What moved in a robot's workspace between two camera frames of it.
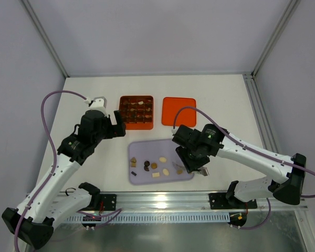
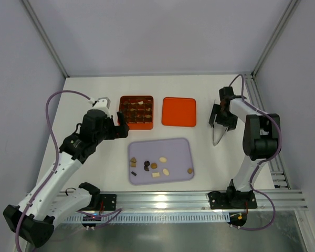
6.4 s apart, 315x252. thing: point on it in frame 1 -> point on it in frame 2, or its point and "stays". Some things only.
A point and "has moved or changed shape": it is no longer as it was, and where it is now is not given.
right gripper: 190,158 -> 223,121
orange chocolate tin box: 137,112 stays
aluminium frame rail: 184,201 stays
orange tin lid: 186,116 stays
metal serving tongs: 203,171 has moved or changed shape
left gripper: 115,126 stays
